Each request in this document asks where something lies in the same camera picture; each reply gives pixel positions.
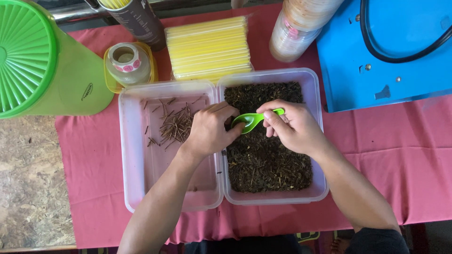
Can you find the person's right hand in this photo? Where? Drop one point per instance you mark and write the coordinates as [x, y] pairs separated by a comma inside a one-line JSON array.
[[298, 130]]

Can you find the metal rail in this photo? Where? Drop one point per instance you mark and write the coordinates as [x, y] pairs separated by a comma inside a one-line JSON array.
[[77, 12]]

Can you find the pile of brown tea twigs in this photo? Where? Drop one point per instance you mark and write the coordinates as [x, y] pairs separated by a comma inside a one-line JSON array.
[[176, 125]]

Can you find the person's left hand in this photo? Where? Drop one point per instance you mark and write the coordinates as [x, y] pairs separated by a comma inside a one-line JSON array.
[[206, 130]]

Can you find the person's dark trousers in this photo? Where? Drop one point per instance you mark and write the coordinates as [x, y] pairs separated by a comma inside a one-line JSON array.
[[247, 245]]

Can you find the sleeve of clear plastic cups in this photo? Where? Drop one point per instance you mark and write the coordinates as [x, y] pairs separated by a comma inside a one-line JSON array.
[[289, 42]]

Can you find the clear plastic container lid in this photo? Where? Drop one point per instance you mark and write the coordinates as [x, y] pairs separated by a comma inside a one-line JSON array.
[[137, 158]]

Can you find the small yellow plastic container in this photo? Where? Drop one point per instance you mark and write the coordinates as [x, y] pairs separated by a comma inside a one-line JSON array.
[[109, 83]]

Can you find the clear plastic container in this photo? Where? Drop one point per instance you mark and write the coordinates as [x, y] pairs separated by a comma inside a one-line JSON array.
[[319, 134]]

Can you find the pink tablecloth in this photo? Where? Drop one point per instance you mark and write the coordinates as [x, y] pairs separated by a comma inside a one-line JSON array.
[[388, 155]]

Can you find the green plastic spoon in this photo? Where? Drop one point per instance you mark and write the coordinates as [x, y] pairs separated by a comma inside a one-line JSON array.
[[252, 120]]

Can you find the person's black sleeve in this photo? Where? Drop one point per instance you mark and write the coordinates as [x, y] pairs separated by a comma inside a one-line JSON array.
[[378, 241]]

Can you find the blue sealing machine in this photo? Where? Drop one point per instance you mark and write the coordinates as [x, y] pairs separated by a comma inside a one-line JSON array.
[[388, 77]]

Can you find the pack of yellow straws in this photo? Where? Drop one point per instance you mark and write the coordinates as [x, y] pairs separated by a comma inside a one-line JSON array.
[[208, 49]]

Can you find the green plastic jug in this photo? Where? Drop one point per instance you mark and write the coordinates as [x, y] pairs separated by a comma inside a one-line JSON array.
[[81, 81]]

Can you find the sleeve of brown plastic lids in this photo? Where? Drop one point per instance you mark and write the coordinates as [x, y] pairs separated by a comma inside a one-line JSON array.
[[310, 12]]

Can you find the roll of pink stickers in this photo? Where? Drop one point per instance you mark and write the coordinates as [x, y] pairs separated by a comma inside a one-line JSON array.
[[125, 60]]

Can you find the green ribbed jug lid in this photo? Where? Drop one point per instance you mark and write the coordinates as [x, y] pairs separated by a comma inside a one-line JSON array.
[[23, 56]]

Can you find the dark cylindrical can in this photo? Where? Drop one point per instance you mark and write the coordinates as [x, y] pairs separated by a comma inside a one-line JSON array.
[[141, 23]]

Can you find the bundle of yellow straws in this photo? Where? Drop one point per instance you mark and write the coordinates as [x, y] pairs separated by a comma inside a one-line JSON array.
[[113, 2]]

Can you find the heap of dried tea leaves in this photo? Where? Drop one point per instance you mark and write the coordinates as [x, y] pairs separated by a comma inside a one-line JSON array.
[[268, 165]]

